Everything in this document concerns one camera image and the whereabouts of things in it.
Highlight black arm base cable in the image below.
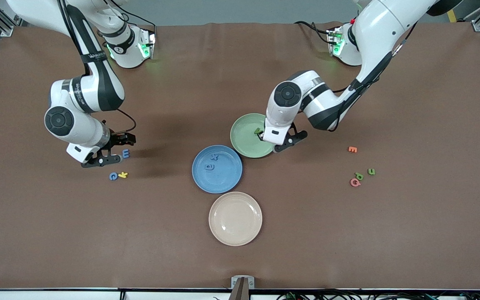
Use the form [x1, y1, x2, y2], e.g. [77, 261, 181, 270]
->
[121, 14, 157, 33]
[294, 20, 332, 45]

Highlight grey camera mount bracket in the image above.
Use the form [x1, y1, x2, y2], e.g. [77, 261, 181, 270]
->
[231, 275, 255, 300]

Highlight black cable bundle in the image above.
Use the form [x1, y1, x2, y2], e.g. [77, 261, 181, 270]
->
[276, 287, 480, 300]

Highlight large table cover sheet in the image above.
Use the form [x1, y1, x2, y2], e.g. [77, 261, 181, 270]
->
[0, 22, 480, 290]

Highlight beige plate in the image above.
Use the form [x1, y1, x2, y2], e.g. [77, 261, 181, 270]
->
[209, 191, 263, 247]

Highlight green plate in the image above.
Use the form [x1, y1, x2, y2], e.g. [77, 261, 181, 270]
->
[230, 113, 280, 159]

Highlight blue plate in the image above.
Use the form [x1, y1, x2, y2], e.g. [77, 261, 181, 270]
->
[192, 145, 243, 194]

